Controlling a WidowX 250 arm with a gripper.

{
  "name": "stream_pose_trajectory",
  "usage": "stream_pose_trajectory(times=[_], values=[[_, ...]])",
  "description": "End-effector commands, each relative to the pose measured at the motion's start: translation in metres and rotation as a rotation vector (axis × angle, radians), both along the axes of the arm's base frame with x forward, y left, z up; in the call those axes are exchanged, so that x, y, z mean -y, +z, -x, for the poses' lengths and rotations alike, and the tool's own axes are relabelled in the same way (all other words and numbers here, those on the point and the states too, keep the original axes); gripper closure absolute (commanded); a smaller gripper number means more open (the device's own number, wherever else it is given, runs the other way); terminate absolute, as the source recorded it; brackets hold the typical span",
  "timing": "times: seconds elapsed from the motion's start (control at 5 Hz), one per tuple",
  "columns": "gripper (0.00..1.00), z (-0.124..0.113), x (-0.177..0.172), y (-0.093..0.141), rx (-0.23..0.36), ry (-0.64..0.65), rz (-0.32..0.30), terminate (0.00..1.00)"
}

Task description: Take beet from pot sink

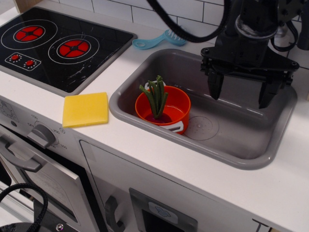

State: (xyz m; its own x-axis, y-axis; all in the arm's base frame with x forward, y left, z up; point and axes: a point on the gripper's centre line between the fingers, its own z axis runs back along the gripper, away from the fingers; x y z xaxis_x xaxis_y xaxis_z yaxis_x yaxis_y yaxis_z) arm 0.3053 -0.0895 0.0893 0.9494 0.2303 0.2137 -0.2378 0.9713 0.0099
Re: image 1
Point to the yellow sponge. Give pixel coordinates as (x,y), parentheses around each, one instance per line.
(85,110)

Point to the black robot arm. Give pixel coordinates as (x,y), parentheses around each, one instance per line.
(289,10)

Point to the black sink faucet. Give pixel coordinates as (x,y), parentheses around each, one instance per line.
(287,36)

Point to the grey cabinet door handle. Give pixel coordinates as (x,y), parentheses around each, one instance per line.
(110,208)

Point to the black toy stove top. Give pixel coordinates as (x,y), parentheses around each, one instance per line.
(57,52)

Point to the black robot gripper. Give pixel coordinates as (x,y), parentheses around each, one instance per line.
(242,51)

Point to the blue dish brush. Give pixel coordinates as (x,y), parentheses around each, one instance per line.
(168,36)

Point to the grey oven door handle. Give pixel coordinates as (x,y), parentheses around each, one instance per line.
(19,156)

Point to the grey plastic sink basin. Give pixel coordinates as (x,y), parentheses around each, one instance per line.
(231,129)

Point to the orange toy pot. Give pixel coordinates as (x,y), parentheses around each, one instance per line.
(175,116)

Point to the purple toy beet green leaves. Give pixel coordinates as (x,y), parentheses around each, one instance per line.
(157,98)

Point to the oven door with window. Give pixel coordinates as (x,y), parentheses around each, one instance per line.
(67,187)

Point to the grey oven knob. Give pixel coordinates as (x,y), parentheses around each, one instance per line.
(41,136)

